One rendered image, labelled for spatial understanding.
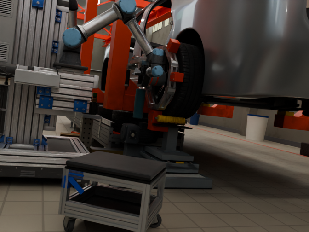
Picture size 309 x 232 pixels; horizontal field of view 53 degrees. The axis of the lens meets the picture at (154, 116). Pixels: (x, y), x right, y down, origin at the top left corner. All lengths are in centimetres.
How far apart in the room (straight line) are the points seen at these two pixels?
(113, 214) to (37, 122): 120
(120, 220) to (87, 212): 15
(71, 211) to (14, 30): 137
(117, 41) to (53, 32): 78
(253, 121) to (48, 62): 644
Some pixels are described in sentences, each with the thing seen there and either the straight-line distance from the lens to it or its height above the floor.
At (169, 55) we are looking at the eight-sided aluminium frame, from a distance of 254.
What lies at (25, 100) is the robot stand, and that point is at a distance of 239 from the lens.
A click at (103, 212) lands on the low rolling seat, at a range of 142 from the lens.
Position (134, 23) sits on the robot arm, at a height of 117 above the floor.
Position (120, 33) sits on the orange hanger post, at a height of 124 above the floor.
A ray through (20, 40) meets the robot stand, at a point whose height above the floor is 95.
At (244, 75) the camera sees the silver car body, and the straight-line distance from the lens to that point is 207.
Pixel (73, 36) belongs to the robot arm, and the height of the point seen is 99.
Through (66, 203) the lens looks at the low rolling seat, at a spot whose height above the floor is 15.
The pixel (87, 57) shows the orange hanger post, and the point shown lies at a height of 118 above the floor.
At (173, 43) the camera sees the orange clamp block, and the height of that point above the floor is 112.
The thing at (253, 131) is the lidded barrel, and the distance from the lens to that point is 819.
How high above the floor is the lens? 64
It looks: 3 degrees down
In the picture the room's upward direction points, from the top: 7 degrees clockwise
